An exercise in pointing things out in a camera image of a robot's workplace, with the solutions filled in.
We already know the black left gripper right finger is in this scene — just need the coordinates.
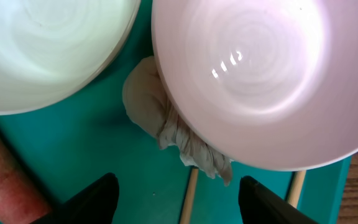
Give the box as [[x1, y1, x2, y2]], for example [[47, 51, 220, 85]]
[[238, 175, 317, 224]]

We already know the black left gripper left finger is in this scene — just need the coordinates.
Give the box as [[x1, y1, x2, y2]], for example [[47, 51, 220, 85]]
[[32, 172, 119, 224]]

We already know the pink bowl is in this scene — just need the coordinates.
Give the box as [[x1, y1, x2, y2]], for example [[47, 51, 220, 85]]
[[152, 0, 358, 171]]

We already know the white bowl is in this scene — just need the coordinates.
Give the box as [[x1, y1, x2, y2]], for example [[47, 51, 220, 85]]
[[0, 0, 140, 115]]

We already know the right wooden chopstick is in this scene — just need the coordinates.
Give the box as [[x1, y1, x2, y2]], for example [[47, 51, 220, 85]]
[[287, 170, 306, 208]]

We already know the wooden chopstick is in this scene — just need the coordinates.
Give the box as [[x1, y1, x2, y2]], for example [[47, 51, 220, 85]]
[[287, 170, 306, 208], [180, 168, 199, 224]]

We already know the teal plastic tray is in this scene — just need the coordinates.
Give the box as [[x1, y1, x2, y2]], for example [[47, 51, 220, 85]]
[[0, 1, 351, 223]]

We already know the left wooden chopstick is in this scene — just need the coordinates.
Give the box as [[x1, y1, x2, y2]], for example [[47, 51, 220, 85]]
[[180, 168, 199, 224]]

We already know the orange carrot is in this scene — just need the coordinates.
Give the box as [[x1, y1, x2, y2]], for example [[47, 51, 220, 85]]
[[0, 140, 52, 223]]

